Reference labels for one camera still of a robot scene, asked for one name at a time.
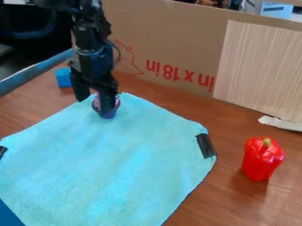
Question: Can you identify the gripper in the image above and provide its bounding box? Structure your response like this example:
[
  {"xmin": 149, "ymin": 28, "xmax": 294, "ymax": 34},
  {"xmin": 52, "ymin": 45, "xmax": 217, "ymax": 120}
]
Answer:
[{"xmin": 65, "ymin": 43, "xmax": 121, "ymax": 112}]

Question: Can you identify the light blue cloth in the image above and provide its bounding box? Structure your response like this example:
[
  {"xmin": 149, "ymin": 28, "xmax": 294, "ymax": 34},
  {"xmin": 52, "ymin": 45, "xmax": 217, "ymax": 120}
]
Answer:
[{"xmin": 0, "ymin": 92, "xmax": 219, "ymax": 226}]

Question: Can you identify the purple toy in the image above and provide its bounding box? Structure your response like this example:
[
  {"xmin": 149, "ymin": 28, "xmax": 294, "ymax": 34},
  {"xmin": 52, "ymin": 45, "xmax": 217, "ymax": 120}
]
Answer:
[{"xmin": 90, "ymin": 91, "xmax": 122, "ymax": 120}]

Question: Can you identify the blue block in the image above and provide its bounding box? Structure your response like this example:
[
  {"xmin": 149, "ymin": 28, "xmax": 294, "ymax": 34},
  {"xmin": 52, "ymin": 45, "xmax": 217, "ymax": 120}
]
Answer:
[{"xmin": 53, "ymin": 67, "xmax": 73, "ymax": 88}]

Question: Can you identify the cardboard box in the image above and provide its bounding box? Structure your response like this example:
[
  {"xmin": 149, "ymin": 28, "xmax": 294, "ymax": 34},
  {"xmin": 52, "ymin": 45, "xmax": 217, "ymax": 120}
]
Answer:
[{"xmin": 99, "ymin": 0, "xmax": 302, "ymax": 99}]

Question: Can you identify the light wooden board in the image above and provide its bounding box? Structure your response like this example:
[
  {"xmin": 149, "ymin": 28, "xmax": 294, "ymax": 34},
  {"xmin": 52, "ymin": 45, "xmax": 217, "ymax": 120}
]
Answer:
[{"xmin": 212, "ymin": 19, "xmax": 302, "ymax": 124}]

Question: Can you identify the red toy pepper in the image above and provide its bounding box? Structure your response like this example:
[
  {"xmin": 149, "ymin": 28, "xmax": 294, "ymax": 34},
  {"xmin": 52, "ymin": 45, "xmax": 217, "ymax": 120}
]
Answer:
[{"xmin": 240, "ymin": 137, "xmax": 286, "ymax": 183}]

